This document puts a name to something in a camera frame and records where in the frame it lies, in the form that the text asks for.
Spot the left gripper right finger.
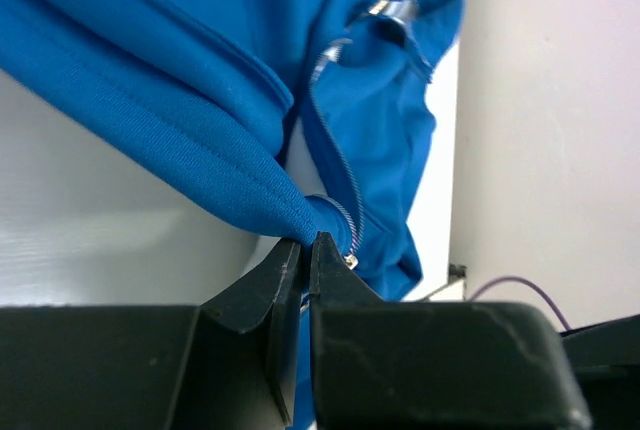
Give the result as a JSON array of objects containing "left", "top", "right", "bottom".
[{"left": 310, "top": 233, "right": 593, "bottom": 429}]

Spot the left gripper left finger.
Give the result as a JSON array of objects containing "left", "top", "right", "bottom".
[{"left": 1, "top": 240, "right": 303, "bottom": 429}]

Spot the blue zip jacket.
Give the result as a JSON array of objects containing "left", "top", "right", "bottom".
[{"left": 1, "top": 0, "right": 464, "bottom": 429}]

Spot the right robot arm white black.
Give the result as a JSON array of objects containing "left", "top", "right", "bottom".
[{"left": 561, "top": 315, "right": 639, "bottom": 429}]

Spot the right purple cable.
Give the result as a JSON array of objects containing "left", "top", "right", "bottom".
[{"left": 469, "top": 275, "right": 574, "bottom": 331}]

